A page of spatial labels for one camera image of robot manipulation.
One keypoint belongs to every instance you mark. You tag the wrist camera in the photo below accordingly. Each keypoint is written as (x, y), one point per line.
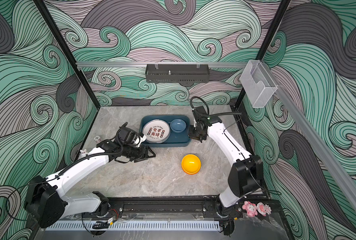
(200, 113)
(130, 137)

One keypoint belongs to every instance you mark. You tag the white slotted cable duct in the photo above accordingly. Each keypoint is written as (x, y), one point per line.
(139, 226)

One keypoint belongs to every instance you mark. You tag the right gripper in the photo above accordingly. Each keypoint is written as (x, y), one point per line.
(191, 135)

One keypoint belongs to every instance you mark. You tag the pink checkered small cup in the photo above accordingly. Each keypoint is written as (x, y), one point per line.
(97, 139)

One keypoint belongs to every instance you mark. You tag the black wall shelf tray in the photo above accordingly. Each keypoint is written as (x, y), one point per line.
(177, 73)

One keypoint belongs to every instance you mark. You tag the yellow bowl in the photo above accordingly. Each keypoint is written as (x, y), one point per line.
(191, 164)

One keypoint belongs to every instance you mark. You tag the white rabbit figurine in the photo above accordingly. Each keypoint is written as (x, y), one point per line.
(83, 153)

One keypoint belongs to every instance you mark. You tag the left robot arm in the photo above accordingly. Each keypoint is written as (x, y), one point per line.
(47, 200)

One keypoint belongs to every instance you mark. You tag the enjoy the moment plate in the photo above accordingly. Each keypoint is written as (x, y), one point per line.
(156, 131)

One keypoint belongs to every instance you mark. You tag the aluminium rail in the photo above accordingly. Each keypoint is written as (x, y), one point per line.
(322, 151)
(123, 64)

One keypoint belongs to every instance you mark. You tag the black frame post right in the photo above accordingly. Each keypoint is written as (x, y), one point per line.
(273, 28)

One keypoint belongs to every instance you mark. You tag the aluminium rail back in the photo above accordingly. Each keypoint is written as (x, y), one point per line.
(123, 64)

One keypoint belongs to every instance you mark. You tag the aluminium rail right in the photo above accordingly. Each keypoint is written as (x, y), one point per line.
(322, 151)

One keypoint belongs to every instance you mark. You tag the clear acrylic wall holder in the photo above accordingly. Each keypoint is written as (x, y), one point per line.
(258, 82)

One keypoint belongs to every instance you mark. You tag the teal plastic bin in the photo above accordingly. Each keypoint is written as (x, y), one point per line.
(175, 139)

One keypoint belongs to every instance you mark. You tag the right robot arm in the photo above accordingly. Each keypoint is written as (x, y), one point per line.
(246, 171)

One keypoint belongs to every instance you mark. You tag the black frame post left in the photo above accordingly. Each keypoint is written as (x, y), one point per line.
(65, 49)

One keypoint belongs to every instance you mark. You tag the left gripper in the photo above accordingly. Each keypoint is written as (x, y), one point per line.
(143, 155)

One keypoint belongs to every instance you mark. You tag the pink white plush toy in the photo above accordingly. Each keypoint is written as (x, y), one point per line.
(263, 209)

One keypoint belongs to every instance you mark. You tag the black frame post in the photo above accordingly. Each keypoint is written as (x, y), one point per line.
(273, 28)
(65, 49)

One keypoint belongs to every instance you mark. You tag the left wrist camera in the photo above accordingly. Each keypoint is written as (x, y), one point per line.
(130, 137)

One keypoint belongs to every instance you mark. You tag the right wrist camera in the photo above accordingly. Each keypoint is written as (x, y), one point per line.
(200, 113)

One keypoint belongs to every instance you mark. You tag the blue bowl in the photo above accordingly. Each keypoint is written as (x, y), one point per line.
(178, 125)

